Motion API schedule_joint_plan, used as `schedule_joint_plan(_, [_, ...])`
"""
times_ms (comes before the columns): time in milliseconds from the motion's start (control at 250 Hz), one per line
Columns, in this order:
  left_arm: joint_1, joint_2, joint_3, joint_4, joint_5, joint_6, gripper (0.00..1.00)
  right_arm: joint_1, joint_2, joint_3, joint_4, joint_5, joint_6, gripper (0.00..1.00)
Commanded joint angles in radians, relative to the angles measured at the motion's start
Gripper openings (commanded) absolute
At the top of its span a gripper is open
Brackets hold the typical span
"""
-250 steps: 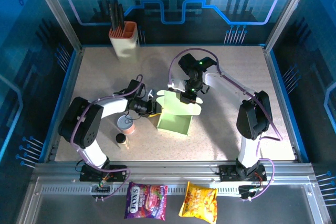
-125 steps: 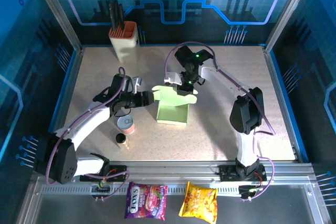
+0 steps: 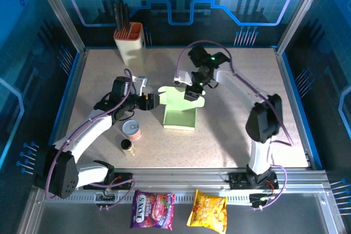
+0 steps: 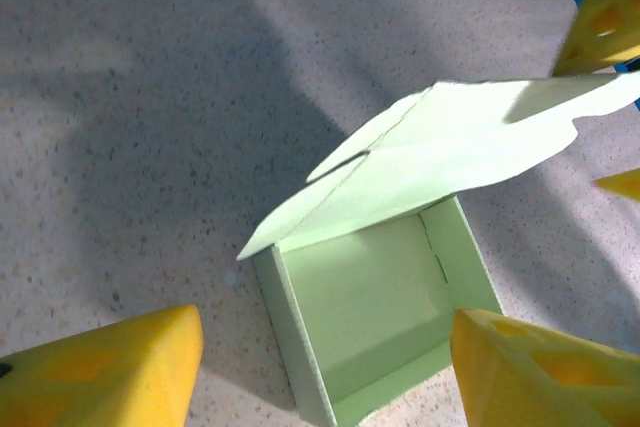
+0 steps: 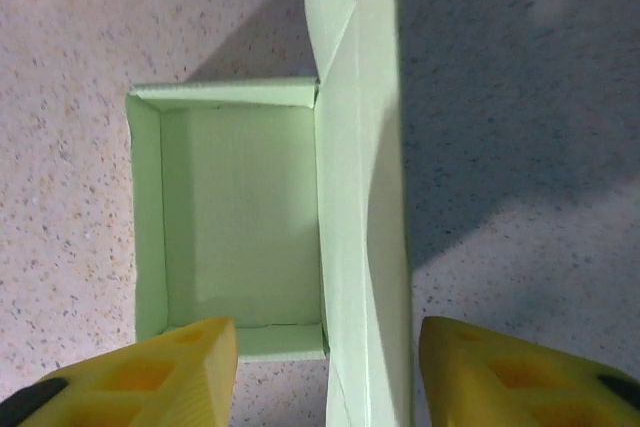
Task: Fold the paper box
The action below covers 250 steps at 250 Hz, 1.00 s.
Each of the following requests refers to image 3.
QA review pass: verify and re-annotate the light green paper box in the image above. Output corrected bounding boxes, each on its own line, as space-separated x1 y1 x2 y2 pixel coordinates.
157 85 206 132

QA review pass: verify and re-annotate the pink tin can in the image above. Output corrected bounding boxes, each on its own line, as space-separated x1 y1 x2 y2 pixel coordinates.
122 120 142 141

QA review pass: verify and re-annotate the cream knife block orange top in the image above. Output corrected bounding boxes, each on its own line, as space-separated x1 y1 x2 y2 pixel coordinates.
114 22 146 67

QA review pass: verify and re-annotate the small bottle black cap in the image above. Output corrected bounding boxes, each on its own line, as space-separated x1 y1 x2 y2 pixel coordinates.
121 139 137 157

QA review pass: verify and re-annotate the slotted aluminium strip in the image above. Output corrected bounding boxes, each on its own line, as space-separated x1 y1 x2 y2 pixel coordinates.
41 192 326 205

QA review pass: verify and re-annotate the small black circuit board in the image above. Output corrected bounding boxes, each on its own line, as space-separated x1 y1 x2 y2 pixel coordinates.
94 192 116 204
249 193 275 207

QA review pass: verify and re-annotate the purple candy bag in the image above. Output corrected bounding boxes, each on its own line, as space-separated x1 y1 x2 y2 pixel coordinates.
129 189 176 231

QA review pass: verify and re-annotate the yellow snack bag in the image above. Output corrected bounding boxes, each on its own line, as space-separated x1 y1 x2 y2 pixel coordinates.
186 189 228 234

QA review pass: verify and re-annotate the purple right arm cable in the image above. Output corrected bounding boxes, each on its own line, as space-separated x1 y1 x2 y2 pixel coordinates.
175 39 295 210

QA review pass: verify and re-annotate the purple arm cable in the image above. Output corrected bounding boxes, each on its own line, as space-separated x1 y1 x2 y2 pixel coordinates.
43 68 137 210
175 39 295 210

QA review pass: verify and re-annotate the aluminium side rail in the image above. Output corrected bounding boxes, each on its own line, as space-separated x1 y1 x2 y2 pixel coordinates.
273 47 324 170
45 49 89 170

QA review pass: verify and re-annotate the aluminium frame rail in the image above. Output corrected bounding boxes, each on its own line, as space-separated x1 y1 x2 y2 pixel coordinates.
32 168 331 190

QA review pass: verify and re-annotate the black knife handle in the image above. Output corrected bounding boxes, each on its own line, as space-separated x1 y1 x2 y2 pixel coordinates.
124 3 131 31
114 0 123 31
119 0 128 31

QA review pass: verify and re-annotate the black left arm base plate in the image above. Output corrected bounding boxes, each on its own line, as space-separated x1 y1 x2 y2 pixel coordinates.
83 172 134 191

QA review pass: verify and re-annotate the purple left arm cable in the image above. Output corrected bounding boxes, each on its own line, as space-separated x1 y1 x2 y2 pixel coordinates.
43 68 137 210

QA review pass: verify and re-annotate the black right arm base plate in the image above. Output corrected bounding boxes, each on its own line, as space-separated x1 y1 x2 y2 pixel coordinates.
229 172 279 190

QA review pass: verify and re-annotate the aluminium frame post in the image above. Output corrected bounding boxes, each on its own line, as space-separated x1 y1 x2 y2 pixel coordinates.
29 0 88 55
275 0 331 55

